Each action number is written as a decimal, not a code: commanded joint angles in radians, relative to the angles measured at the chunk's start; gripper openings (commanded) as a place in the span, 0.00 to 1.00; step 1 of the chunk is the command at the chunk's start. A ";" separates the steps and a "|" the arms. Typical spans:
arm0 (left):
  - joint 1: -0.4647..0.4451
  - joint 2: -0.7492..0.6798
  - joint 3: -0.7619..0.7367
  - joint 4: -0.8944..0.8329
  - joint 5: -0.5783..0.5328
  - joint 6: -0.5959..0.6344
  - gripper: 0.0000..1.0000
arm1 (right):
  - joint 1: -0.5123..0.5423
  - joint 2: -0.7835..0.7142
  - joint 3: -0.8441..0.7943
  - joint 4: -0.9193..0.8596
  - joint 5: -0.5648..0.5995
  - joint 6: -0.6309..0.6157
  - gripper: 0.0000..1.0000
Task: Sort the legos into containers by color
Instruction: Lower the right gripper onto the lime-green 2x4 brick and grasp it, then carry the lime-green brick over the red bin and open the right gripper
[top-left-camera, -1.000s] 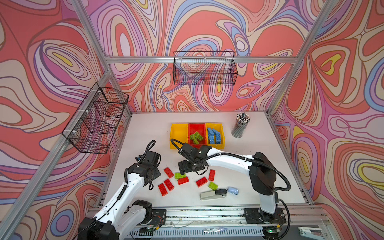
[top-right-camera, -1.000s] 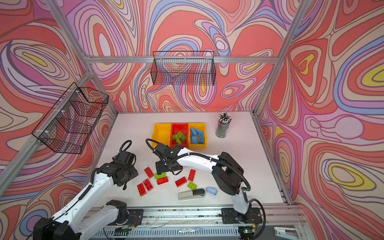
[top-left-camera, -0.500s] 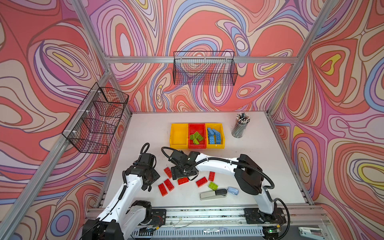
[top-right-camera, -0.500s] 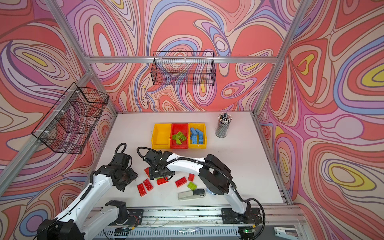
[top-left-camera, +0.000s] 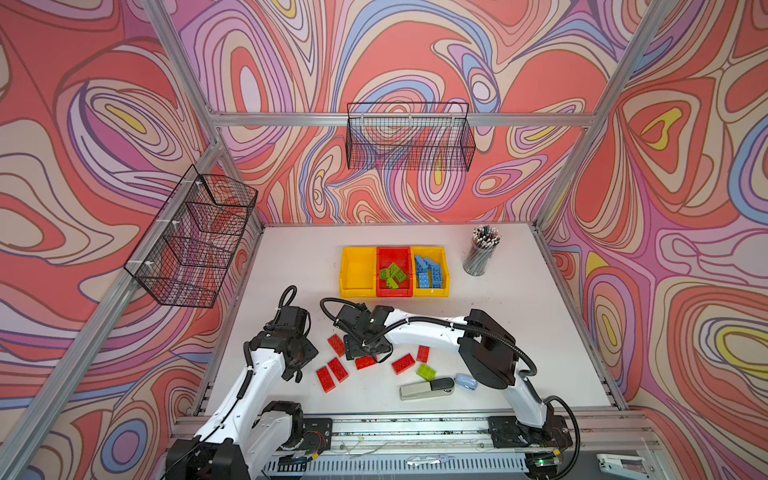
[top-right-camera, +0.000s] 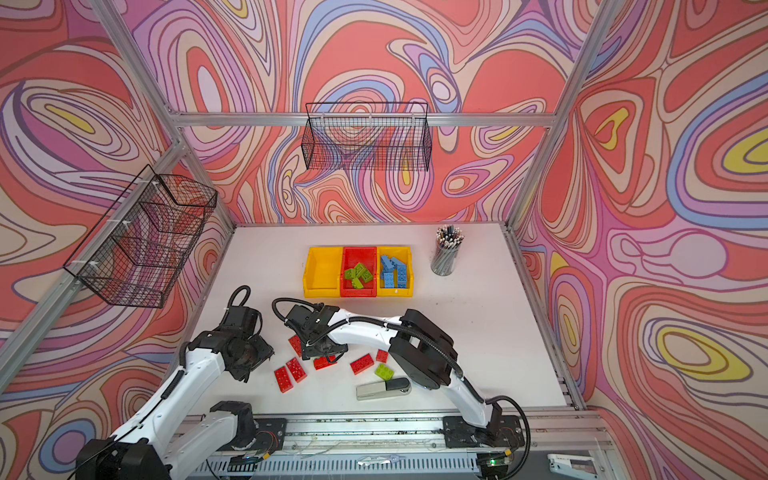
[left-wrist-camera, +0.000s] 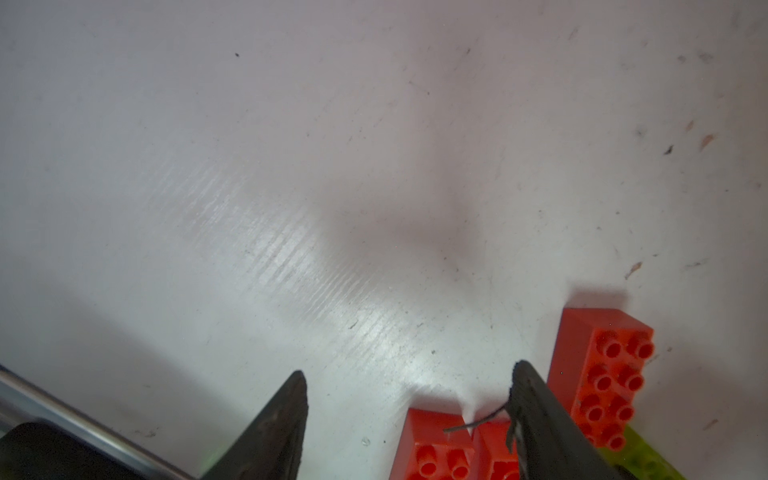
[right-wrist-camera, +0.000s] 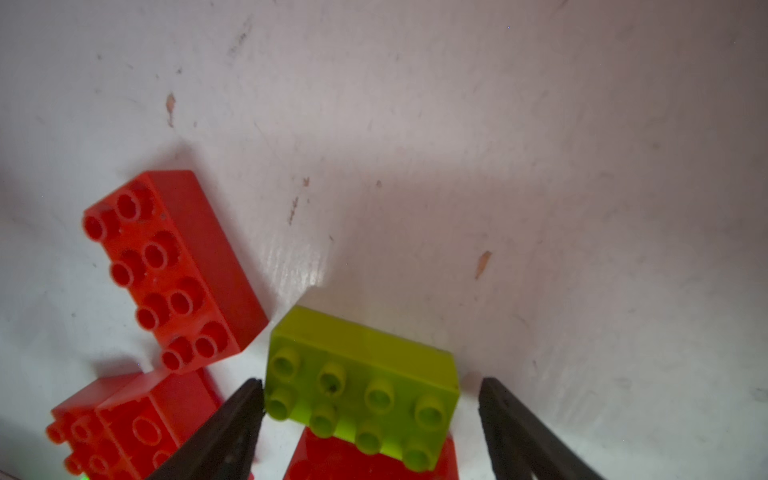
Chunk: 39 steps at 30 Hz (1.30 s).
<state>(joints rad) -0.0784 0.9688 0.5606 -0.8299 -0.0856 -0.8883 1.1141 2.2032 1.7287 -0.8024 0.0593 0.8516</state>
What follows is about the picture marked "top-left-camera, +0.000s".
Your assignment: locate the red lego brick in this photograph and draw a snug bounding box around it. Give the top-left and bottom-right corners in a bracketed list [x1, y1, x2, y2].
[316, 366, 336, 393]
[327, 334, 346, 357]
[391, 354, 416, 375]
[327, 358, 349, 382]
[354, 356, 377, 370]
[416, 345, 430, 363]

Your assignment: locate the blue lego brick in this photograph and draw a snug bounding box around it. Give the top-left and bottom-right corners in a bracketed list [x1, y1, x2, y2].
[422, 257, 440, 270]
[414, 255, 429, 274]
[417, 272, 431, 289]
[430, 266, 443, 289]

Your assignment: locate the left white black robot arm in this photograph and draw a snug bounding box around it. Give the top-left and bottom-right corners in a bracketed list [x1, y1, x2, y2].
[161, 285, 318, 479]

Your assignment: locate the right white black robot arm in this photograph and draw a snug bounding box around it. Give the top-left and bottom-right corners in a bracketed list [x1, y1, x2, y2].
[319, 297, 581, 450]

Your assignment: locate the left yellow plastic bin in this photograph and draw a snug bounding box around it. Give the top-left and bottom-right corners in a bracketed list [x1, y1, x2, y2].
[339, 246, 377, 299]

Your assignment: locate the yellow plastic bin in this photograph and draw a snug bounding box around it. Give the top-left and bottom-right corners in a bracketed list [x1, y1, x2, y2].
[410, 245, 451, 298]
[339, 246, 377, 299]

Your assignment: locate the red plastic bin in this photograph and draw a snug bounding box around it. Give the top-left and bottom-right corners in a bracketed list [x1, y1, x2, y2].
[374, 246, 414, 298]

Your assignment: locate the grey black stapler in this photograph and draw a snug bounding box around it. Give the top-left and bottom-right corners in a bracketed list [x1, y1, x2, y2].
[399, 377, 455, 401]

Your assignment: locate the light blue computer mouse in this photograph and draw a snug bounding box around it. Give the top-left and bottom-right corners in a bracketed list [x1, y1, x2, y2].
[454, 373, 478, 391]

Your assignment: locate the right yellow plastic bin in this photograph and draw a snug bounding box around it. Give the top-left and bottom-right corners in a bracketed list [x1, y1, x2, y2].
[410, 245, 451, 298]

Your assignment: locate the mesh cup of pencils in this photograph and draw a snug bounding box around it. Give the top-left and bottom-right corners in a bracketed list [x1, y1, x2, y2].
[462, 225, 501, 276]

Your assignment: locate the white label device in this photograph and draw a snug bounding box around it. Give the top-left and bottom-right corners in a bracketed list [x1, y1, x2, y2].
[596, 454, 651, 480]

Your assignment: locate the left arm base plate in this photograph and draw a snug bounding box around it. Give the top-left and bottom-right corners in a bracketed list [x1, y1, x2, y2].
[280, 417, 333, 455]

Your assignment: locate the left black wire basket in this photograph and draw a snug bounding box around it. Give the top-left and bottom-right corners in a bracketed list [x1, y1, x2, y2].
[124, 166, 258, 308]

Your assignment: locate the black wire basket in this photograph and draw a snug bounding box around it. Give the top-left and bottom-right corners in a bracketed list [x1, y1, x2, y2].
[345, 100, 476, 172]
[124, 166, 258, 308]

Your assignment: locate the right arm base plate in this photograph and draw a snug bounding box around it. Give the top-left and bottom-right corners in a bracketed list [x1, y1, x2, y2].
[488, 415, 573, 449]

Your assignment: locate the back black wire basket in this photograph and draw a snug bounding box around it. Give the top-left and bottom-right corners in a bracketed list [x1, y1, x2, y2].
[345, 100, 476, 172]

